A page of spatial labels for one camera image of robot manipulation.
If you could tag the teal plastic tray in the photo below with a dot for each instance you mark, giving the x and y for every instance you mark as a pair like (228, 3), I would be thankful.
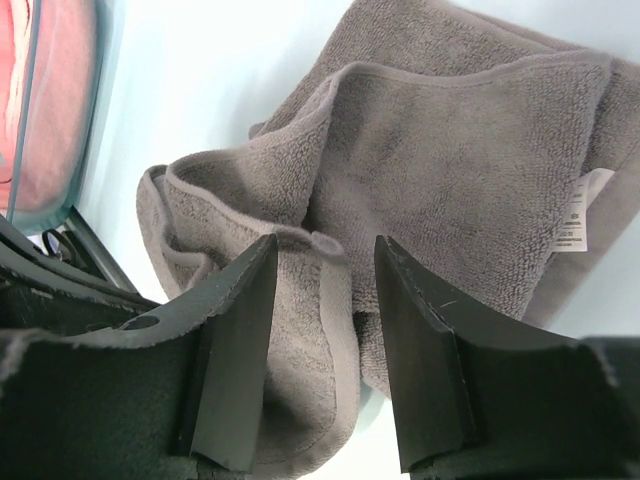
(55, 150)

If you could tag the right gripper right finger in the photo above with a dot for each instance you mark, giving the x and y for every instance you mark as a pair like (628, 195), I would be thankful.
(479, 395)

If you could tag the pink striped towel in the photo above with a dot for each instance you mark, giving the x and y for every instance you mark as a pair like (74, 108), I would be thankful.
(50, 100)

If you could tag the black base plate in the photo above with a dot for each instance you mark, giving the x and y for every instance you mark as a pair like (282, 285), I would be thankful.
(65, 270)

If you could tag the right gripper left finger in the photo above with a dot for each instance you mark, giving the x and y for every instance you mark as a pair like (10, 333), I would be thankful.
(99, 385)

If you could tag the grey terry towel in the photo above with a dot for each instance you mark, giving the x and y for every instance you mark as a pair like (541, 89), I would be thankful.
(504, 161)

